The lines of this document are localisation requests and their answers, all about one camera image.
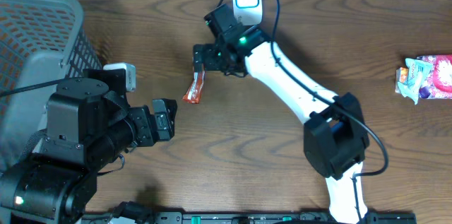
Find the white barcode scanner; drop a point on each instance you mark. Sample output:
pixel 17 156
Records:
pixel 248 12

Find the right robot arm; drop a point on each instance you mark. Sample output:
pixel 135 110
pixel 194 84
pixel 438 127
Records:
pixel 334 140

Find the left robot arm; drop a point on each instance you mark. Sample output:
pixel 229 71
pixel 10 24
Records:
pixel 88 127

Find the grey plastic shopping basket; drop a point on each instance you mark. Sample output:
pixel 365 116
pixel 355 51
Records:
pixel 41 41

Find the red-orange snack bar wrapper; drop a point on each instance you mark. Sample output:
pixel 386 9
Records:
pixel 193 94

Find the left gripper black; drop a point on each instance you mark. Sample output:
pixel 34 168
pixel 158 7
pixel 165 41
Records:
pixel 144 125

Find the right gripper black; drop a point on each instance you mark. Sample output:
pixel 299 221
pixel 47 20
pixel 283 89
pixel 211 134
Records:
pixel 210 60

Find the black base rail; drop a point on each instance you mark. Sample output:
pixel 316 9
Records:
pixel 266 218

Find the orange white snack packet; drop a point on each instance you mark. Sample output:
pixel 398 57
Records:
pixel 401 78

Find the purple sanitary pad pack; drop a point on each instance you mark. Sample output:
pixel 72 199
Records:
pixel 437 85

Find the teal snack packet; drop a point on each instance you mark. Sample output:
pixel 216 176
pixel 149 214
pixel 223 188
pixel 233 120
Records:
pixel 418 71

